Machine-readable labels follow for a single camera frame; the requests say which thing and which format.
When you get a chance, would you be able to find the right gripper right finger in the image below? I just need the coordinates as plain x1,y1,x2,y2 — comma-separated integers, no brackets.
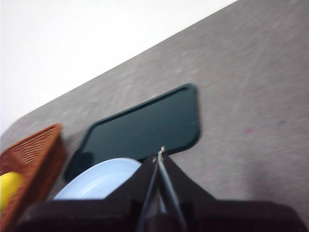
160,146,305,232

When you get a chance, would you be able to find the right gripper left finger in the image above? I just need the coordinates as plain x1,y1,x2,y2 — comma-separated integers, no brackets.
15,156,159,232

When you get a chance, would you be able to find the yellow lemon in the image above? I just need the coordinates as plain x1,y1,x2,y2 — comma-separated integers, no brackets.
0,172,24,214

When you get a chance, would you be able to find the light blue plate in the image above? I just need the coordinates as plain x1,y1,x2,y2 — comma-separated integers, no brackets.
53,158,143,201

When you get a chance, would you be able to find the brown wicker basket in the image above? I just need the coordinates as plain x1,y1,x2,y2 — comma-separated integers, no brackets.
0,122,70,232

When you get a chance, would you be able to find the dark rectangular tray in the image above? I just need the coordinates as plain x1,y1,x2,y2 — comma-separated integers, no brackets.
63,83,202,182

